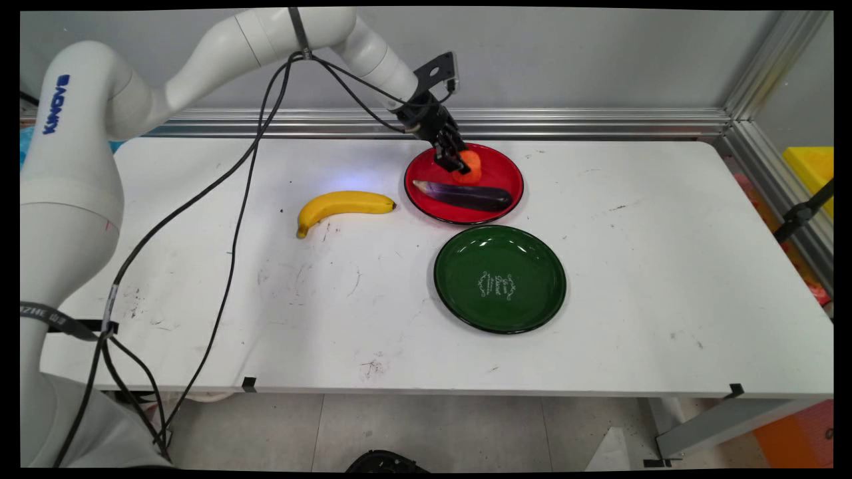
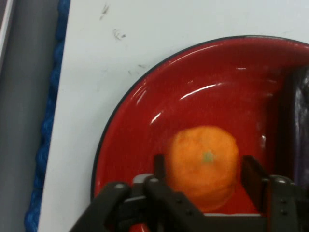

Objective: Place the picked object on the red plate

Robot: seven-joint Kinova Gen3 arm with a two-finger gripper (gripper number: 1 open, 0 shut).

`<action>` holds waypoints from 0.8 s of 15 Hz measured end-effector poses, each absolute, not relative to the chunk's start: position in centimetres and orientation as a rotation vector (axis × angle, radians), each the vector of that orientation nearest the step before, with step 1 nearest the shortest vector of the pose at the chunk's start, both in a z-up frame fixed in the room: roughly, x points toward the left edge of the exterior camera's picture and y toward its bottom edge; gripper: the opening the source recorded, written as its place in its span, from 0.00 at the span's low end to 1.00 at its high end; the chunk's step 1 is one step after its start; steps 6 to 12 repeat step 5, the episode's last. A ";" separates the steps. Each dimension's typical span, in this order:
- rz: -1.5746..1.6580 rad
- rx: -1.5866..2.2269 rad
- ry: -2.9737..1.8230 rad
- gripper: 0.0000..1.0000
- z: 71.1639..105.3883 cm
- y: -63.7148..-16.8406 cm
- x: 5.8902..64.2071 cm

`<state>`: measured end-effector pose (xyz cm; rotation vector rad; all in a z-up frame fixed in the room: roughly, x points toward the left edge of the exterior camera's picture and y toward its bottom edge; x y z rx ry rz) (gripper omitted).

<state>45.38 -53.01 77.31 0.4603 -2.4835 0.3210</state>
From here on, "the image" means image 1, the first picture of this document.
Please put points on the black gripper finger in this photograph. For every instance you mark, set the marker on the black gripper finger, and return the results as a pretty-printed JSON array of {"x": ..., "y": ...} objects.
[
  {"x": 458, "y": 143},
  {"x": 449, "y": 161}
]

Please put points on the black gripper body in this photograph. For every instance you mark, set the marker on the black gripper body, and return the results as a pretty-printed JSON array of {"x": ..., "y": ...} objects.
[{"x": 429, "y": 120}]

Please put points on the orange tangerine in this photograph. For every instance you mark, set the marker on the orange tangerine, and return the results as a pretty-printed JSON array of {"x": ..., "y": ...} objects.
[{"x": 471, "y": 166}]

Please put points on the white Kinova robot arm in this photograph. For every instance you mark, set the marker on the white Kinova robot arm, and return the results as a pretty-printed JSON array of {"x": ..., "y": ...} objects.
[{"x": 66, "y": 186}]

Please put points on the dark purple eggplant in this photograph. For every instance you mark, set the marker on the dark purple eggplant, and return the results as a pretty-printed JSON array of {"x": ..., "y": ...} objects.
[{"x": 466, "y": 196}]

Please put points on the red round plate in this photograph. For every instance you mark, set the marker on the red round plate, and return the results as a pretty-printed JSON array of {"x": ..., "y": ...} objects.
[{"x": 496, "y": 169}]

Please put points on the green round plate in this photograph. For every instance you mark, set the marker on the green round plate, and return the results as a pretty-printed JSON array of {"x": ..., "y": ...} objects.
[{"x": 479, "y": 256}]

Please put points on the yellow banana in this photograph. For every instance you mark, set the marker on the yellow banana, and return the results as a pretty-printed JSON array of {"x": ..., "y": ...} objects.
[{"x": 333, "y": 203}]

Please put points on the small black table clip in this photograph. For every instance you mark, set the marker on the small black table clip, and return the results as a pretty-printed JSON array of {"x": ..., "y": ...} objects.
[
  {"x": 249, "y": 384},
  {"x": 736, "y": 390}
]

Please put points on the black round object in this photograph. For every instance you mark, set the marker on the black round object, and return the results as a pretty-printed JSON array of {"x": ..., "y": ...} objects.
[{"x": 383, "y": 462}]

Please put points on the yellow box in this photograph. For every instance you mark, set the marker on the yellow box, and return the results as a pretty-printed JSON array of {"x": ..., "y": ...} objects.
[{"x": 812, "y": 169}]

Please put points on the grey table leg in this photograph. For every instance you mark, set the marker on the grey table leg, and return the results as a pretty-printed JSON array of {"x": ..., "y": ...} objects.
[{"x": 725, "y": 422}]

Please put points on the small red object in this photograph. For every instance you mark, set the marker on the small red object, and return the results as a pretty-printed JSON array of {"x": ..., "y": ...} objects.
[{"x": 820, "y": 294}]

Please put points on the orange box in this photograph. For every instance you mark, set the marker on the orange box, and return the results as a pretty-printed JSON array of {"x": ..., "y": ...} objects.
[{"x": 799, "y": 436}]

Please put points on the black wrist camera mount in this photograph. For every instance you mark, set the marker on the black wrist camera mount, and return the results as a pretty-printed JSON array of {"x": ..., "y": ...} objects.
[{"x": 438, "y": 70}]

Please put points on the long horizontal aluminium rail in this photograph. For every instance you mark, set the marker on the long horizontal aluminium rail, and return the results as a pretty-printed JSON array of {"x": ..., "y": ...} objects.
[{"x": 566, "y": 123}]

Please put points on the aluminium side rail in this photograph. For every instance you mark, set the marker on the aluminium side rail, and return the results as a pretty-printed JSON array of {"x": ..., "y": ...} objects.
[{"x": 772, "y": 173}]

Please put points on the aluminium upright post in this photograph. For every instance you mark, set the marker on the aluminium upright post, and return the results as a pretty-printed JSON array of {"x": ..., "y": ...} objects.
[{"x": 775, "y": 63}]

